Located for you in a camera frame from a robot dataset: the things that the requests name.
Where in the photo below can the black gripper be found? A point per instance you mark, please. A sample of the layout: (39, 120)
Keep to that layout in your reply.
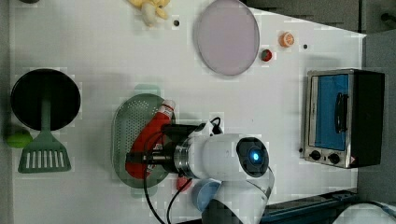
(169, 157)

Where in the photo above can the red ketchup bottle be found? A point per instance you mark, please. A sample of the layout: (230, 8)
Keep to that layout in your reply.
(146, 139)

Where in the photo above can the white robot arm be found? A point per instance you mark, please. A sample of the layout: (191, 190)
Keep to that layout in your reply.
(238, 161)

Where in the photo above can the green oval strainer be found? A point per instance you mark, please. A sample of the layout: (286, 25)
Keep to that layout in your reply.
(129, 120)

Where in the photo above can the large toy strawberry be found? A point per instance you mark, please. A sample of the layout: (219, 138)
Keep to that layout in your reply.
(183, 183)

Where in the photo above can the blue cup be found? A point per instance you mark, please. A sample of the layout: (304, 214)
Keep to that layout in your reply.
(203, 192)

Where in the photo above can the green slotted spatula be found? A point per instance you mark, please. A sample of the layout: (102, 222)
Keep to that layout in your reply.
(45, 154)

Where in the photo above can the green toy lime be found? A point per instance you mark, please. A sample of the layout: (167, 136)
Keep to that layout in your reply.
(19, 139)

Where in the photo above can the black round pan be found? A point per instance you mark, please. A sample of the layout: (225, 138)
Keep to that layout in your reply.
(27, 93)

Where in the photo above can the toy banana bunch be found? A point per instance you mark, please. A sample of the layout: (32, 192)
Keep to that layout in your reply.
(151, 10)

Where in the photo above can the purple round plate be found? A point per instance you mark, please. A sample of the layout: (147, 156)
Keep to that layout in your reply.
(228, 37)

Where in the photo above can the small toy strawberry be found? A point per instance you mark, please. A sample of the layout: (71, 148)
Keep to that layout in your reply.
(266, 55)

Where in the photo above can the silver toaster oven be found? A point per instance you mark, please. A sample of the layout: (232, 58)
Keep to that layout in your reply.
(344, 112)

